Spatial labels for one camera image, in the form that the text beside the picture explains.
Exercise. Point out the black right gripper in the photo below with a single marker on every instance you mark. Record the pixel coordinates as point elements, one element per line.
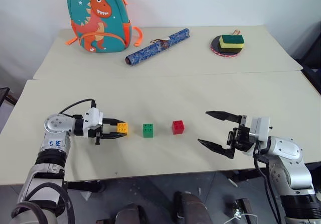
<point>240,138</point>

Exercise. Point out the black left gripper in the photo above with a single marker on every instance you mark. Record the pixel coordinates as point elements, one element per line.
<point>99,134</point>

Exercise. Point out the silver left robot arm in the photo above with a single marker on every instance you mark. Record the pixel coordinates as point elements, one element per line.
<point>54,143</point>

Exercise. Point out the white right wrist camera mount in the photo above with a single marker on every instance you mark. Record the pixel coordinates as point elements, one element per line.
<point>260,131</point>

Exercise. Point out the red toy brick cube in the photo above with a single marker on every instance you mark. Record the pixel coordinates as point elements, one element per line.
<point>178,127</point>

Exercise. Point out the teal dinosaur backpack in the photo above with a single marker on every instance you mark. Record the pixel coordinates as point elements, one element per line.
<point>100,18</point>

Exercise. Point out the green toy brick cube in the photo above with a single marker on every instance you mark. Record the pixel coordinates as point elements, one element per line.
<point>148,130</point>

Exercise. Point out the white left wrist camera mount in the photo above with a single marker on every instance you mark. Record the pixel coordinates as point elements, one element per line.
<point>93,118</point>

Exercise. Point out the yellow toy brick cube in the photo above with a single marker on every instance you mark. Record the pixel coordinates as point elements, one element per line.
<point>123,128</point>

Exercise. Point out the table tennis paddle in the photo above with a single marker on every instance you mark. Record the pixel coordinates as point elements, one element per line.
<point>215,47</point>

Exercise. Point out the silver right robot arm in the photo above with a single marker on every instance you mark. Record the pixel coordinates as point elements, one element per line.
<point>288,163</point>

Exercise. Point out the blue patterned rolled pouch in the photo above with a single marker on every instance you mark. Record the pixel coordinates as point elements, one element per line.
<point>155,47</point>

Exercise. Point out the dark rounded shape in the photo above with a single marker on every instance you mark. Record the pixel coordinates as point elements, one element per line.
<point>193,209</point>
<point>131,215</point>

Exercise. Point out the yellow green sponge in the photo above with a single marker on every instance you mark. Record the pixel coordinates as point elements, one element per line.
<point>232,44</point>

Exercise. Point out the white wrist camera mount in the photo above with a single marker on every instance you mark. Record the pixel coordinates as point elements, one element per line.
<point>93,118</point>
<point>260,131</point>

